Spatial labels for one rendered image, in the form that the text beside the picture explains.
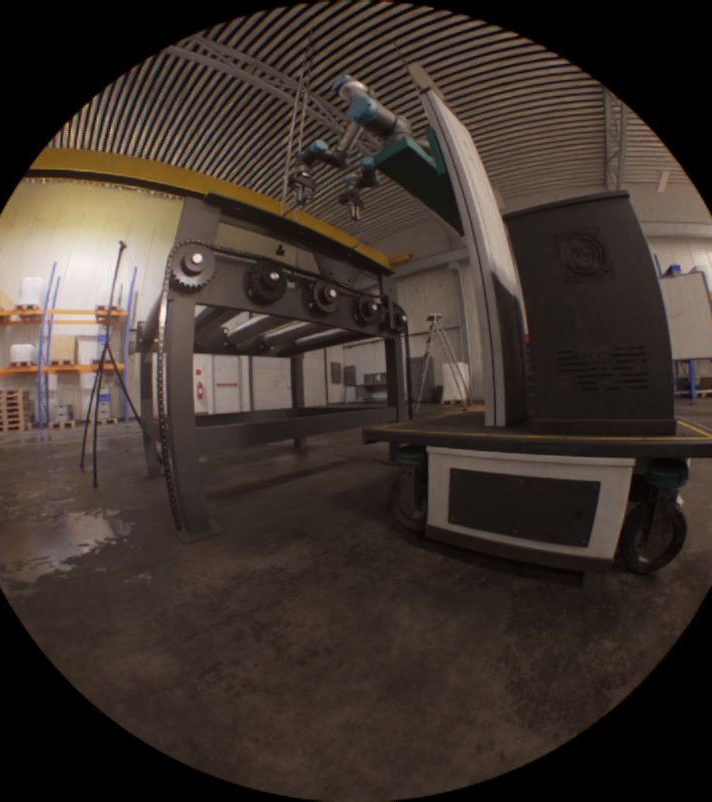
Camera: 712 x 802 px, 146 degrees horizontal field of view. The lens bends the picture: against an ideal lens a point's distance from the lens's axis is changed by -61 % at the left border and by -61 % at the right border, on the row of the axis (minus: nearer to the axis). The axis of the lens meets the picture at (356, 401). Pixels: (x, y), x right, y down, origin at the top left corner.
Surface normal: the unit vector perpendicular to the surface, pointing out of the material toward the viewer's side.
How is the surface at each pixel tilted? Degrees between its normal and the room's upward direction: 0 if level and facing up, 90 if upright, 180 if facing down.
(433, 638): 0
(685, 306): 90
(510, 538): 90
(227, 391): 90
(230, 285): 90
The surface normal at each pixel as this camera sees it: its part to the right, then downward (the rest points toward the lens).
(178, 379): 0.76, -0.02
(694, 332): -0.91, 0.05
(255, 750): -0.04, -1.00
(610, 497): -0.73, 0.05
